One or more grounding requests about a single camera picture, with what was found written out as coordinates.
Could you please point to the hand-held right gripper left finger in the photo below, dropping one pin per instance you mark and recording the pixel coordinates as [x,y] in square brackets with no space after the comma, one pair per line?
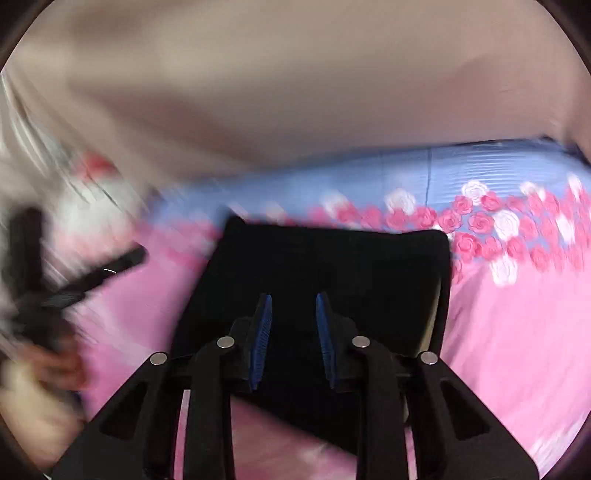
[261,341]

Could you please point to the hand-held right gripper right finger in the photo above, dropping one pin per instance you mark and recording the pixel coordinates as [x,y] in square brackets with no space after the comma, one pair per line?
[326,337]

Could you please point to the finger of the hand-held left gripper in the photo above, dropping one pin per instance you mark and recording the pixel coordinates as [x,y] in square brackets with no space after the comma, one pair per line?
[101,274]
[27,249]

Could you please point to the black pants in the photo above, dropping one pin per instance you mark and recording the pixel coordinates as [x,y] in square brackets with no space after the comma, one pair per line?
[332,263]

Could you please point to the person's left forearm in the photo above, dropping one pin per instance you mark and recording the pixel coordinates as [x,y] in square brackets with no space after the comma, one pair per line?
[32,415]

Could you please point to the person's left hand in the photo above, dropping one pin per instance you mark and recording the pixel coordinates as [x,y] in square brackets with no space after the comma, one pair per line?
[57,367]

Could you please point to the white cartoon pillow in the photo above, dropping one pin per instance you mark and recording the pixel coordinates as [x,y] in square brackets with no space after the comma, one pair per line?
[101,207]

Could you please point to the pink floral bedsheet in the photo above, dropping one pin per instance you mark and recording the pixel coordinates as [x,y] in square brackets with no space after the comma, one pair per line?
[508,332]

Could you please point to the beige cloth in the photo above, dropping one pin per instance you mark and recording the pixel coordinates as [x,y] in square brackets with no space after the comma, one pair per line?
[295,83]

